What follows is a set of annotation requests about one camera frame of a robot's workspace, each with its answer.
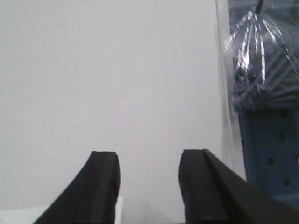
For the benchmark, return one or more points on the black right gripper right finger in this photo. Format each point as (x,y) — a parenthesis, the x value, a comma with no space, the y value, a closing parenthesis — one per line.
(214,194)

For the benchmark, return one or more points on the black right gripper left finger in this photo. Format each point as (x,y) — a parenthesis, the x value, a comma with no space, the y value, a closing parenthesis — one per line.
(92,195)

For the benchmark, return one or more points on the grey pegboard drying rack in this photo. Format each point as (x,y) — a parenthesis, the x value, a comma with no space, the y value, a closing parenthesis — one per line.
(270,143)

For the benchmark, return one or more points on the middle white storage bin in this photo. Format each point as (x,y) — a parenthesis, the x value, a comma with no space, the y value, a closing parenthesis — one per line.
(140,211)

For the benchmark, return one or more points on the white storage bin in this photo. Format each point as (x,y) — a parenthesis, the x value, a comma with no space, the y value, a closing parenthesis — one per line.
(27,215)
(140,211)

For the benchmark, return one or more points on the left white storage bin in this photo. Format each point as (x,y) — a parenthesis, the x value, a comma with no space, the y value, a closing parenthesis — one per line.
(27,215)

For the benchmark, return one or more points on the plastic bag of grey pegs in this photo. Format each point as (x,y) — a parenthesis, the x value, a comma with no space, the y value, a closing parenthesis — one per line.
(263,45)

